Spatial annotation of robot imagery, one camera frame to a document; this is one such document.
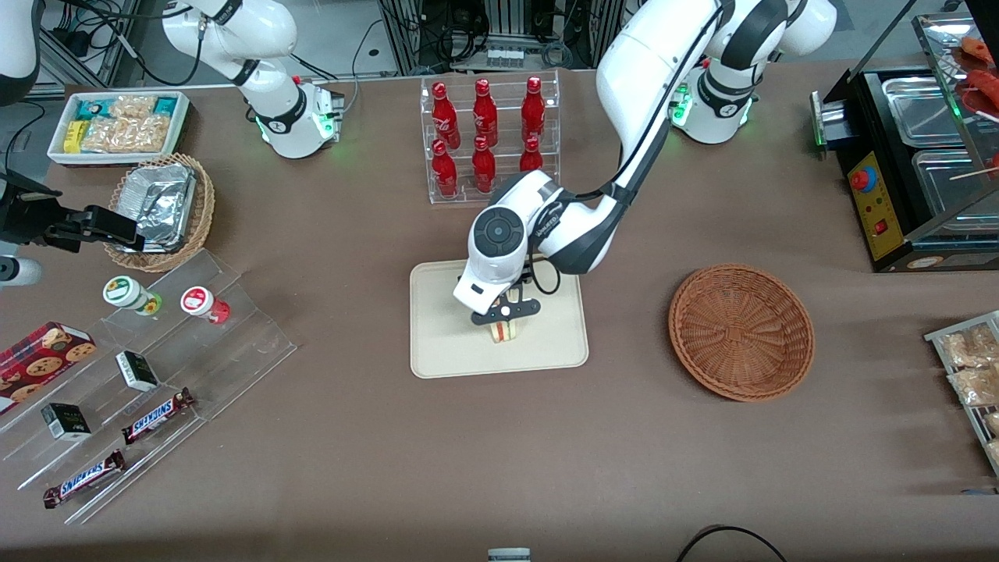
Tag small steel pan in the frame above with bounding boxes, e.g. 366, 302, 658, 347
880, 76, 967, 149

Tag snickers chocolate bar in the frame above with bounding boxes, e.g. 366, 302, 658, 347
42, 448, 128, 510
121, 387, 197, 446

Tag large steel pan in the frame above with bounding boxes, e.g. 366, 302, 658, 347
911, 148, 999, 222

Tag red lid drink cup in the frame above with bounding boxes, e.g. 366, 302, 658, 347
180, 286, 232, 325

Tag silver foil wrapped package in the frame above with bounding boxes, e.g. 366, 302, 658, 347
134, 187, 194, 253
117, 163, 197, 227

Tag brown round wicker basket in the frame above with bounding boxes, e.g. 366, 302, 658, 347
668, 264, 816, 404

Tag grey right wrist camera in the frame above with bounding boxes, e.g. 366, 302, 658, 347
0, 257, 44, 287

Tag black food warmer cabinet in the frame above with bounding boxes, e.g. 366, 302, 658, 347
810, 11, 999, 275

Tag large clear cracker bag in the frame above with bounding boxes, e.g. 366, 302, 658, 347
81, 115, 173, 155

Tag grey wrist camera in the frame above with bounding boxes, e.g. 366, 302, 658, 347
470, 299, 542, 326
0, 257, 44, 287

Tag small clear cracker bag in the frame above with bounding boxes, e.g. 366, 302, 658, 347
108, 94, 158, 119

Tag light oval wicker basket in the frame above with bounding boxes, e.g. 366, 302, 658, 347
103, 152, 216, 273

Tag small black carton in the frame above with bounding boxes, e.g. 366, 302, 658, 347
115, 350, 160, 393
41, 402, 93, 443

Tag white snack bin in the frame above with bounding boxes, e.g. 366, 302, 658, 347
47, 91, 191, 169

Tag clear acrylic stepped display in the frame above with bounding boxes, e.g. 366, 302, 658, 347
0, 248, 298, 526

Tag black floor cable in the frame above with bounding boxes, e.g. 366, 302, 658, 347
675, 524, 790, 562

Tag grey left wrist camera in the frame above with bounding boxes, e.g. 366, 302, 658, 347
470, 299, 542, 326

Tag red sausage on skewer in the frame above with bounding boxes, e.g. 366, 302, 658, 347
966, 69, 999, 119
960, 36, 999, 69

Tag beige plastic tray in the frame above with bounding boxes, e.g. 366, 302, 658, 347
410, 252, 590, 380

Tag red plaid cookie box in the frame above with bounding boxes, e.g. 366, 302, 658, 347
0, 321, 98, 416

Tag green lid drink cup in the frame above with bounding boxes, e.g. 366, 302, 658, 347
102, 276, 164, 317

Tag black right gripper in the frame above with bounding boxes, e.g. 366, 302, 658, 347
0, 172, 148, 253

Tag grey wire rack tray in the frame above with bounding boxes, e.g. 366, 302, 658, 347
924, 310, 999, 478

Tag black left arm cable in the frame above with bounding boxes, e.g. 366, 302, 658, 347
528, 0, 728, 297

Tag clear acrylic bottle rack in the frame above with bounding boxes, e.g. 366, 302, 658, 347
420, 69, 562, 206

